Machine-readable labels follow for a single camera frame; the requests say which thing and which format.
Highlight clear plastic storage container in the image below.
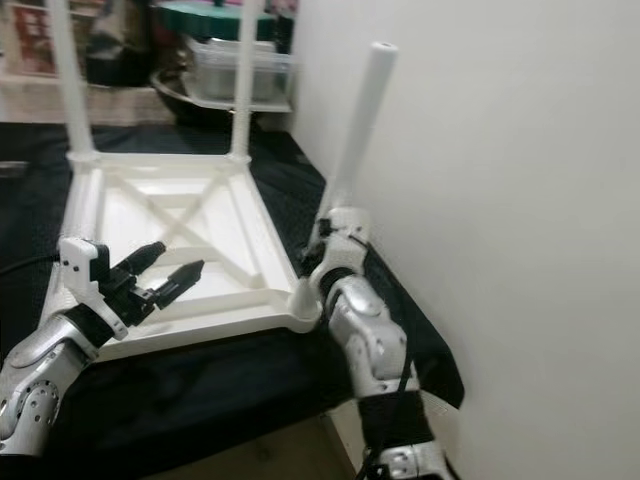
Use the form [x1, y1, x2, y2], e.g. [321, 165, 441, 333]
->
[182, 38, 296, 101]

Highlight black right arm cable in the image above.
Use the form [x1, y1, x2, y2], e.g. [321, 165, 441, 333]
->
[345, 232, 421, 480]

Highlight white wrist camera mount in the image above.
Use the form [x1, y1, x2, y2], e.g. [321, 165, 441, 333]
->
[58, 237, 113, 316]
[310, 207, 373, 286]

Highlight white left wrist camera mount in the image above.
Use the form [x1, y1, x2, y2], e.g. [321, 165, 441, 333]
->
[58, 237, 113, 316]

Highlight black plastic bag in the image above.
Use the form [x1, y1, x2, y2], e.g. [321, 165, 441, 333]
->
[88, 0, 156, 86]

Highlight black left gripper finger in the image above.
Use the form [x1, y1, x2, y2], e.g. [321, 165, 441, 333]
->
[157, 261, 206, 309]
[117, 243, 167, 279]

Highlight white plastic children table top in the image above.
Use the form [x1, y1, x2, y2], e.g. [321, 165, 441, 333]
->
[45, 150, 321, 361]

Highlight green round pot lid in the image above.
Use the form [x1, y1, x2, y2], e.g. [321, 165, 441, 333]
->
[155, 0, 276, 41]

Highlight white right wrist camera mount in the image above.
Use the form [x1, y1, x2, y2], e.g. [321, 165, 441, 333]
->
[310, 207, 373, 286]

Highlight red printed carton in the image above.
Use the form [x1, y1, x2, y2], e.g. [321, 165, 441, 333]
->
[5, 5, 56, 76]

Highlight black round wok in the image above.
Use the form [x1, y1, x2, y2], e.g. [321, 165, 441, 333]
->
[150, 68, 291, 126]

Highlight clear bin with orange lid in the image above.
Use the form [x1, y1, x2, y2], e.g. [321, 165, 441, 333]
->
[0, 0, 106, 81]

